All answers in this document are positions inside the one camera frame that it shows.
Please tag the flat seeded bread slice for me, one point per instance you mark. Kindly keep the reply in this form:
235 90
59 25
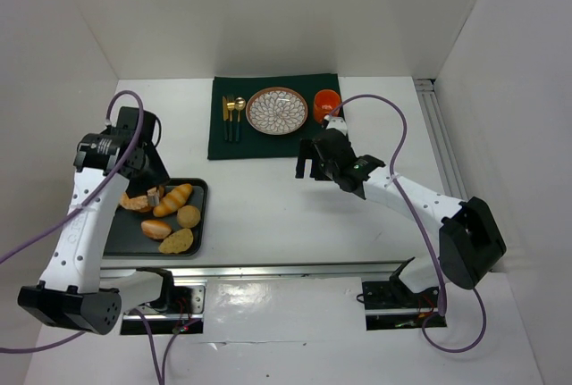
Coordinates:
176 243

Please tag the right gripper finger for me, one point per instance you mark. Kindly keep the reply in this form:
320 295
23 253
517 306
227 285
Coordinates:
316 172
305 153

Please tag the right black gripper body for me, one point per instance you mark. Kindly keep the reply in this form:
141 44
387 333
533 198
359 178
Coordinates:
315 162

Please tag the floral patterned plate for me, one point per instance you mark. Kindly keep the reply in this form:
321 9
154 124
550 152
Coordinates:
276 111

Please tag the orange mug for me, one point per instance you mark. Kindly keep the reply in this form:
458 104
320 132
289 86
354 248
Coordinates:
325 101

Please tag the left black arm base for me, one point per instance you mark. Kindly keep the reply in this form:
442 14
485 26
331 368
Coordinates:
153 301

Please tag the gold knife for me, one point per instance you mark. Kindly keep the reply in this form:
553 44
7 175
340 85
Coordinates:
225 119

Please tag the aluminium corner frame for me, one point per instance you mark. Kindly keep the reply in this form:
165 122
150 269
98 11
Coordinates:
442 148

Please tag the gold spoon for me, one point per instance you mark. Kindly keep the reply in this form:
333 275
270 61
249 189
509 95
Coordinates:
240 105

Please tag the oval glazed bread roll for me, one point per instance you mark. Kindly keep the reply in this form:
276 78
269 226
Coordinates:
155 229

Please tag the dark green placemat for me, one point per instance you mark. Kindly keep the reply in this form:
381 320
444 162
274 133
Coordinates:
254 144

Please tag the large round twisted bread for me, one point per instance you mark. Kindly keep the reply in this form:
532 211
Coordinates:
137 204

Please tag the gold fork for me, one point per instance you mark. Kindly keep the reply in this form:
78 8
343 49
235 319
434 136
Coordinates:
230 109

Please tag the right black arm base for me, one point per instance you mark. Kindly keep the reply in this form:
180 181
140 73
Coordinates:
391 305

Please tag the aluminium rail bar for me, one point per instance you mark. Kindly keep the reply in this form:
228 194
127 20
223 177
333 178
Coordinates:
188 269

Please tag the small round bun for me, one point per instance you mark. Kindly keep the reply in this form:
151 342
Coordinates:
188 216

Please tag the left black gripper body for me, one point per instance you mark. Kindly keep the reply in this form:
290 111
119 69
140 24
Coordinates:
152 172

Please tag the metal tongs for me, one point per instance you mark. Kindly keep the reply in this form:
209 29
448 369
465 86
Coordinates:
154 196

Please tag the black baking tray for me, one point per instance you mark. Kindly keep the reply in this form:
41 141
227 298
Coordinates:
126 238

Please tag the striped long bread roll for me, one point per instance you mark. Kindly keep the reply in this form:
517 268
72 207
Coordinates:
173 200

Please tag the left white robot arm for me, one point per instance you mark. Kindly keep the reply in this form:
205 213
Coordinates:
121 160

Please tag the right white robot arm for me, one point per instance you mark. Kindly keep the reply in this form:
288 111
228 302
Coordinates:
464 236

